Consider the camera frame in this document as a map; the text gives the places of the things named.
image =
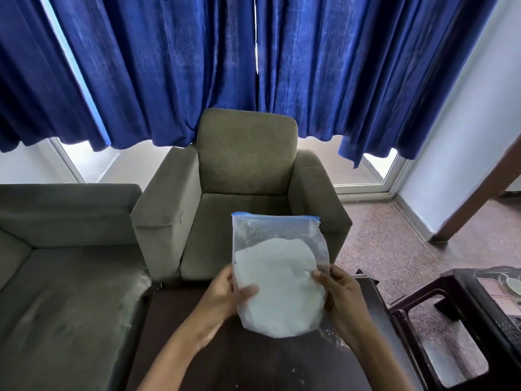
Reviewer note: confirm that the person's right hand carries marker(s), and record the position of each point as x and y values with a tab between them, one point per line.
346	303

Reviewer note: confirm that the person's left hand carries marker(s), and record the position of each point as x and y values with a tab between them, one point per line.
219	299

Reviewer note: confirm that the person's left thumb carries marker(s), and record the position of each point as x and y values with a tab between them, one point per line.
246	291

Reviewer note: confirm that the person's right thumb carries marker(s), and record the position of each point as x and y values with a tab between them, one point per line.
321	283

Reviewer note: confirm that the clear zip bag white powder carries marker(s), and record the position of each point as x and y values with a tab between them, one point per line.
279	280

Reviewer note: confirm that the person's left forearm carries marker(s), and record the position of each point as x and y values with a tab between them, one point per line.
177	358

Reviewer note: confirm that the person's right forearm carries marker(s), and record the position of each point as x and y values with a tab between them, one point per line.
376	358

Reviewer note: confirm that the grey-green armchair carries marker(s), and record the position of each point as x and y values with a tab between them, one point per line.
228	191

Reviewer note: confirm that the dark plastic chair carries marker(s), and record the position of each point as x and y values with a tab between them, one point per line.
460	321

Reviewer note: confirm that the clear plastic packet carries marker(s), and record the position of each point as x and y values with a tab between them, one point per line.
502	291

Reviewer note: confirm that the grey-green sofa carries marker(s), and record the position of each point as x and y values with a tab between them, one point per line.
65	280

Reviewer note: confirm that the brown wooden door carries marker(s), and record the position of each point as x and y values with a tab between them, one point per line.
480	191

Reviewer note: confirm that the white spoon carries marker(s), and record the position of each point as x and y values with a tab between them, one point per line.
512	284

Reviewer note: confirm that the blue curtain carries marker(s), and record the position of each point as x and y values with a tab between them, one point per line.
163	65
366	69
36	85

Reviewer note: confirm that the white window frame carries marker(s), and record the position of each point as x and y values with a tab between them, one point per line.
366	179

